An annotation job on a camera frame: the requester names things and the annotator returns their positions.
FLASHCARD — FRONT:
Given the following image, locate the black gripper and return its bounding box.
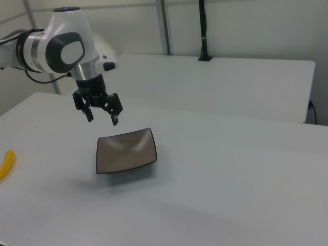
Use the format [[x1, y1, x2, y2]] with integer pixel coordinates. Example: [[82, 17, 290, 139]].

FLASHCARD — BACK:
[[72, 73, 123, 126]]

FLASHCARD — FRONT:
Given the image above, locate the yellow banana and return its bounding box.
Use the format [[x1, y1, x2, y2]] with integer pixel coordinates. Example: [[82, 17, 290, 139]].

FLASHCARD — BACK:
[[0, 149, 16, 181]]

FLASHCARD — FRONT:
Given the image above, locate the square brown ceramic plate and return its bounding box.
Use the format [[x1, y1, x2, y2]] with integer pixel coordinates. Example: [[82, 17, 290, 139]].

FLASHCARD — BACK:
[[95, 127, 157, 175]]

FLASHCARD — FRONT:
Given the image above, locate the white side table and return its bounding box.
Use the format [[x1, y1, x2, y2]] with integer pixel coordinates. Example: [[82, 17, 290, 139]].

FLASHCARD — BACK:
[[112, 53, 316, 124]]

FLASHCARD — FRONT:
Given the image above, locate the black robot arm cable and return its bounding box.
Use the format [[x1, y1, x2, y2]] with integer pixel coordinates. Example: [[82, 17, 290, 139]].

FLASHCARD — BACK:
[[24, 69, 74, 85]]

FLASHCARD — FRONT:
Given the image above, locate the grey metal frame post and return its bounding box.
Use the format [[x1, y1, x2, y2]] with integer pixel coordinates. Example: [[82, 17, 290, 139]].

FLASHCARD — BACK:
[[156, 0, 172, 55]]

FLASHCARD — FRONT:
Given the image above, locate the black camera pole with base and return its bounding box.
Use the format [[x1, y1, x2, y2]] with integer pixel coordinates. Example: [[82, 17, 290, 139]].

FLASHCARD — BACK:
[[197, 0, 213, 62]]

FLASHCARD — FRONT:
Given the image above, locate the black wall power cable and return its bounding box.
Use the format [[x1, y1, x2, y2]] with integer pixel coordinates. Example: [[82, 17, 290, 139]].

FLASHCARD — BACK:
[[309, 100, 318, 126]]

